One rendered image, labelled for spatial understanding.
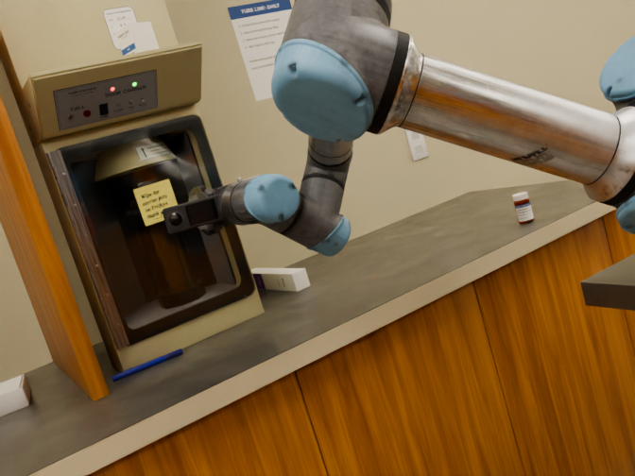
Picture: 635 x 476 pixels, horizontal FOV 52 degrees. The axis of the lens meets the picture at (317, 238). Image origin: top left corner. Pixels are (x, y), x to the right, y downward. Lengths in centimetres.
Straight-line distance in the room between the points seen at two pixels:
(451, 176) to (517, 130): 157
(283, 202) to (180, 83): 43
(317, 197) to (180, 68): 41
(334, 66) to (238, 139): 124
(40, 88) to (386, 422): 87
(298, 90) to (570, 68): 223
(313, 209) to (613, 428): 105
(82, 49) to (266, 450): 82
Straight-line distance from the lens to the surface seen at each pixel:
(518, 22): 268
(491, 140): 75
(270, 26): 202
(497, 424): 150
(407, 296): 125
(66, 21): 137
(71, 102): 126
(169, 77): 131
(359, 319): 119
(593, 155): 79
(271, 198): 98
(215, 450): 114
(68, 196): 129
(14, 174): 121
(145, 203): 132
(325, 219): 105
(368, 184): 210
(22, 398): 140
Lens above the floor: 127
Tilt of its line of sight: 8 degrees down
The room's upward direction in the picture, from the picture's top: 17 degrees counter-clockwise
